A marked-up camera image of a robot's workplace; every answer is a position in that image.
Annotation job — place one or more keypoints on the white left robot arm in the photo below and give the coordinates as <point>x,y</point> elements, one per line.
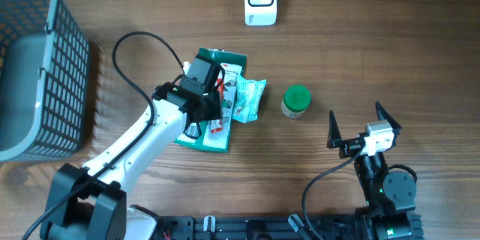
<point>90,202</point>

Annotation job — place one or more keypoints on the green 3M cleaner package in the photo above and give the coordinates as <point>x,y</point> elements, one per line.
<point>234,64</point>

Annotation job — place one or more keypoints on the red stick sachet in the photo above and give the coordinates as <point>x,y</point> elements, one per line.
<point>216,125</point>

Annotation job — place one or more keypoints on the grey mesh shopping basket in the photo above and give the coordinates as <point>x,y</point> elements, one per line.
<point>45,63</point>

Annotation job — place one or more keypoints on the green lid jar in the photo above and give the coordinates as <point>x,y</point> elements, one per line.
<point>296,100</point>

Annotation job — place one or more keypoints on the mint flushable wipes pack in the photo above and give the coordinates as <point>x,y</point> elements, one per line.
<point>248,96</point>

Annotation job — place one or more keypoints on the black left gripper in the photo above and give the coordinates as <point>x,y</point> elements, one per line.
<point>215,111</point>

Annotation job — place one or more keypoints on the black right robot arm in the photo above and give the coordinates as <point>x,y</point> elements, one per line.
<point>389,191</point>

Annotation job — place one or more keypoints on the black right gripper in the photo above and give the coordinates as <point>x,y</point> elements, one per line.
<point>349,147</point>

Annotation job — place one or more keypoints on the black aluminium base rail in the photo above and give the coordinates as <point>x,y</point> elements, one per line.
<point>329,226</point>

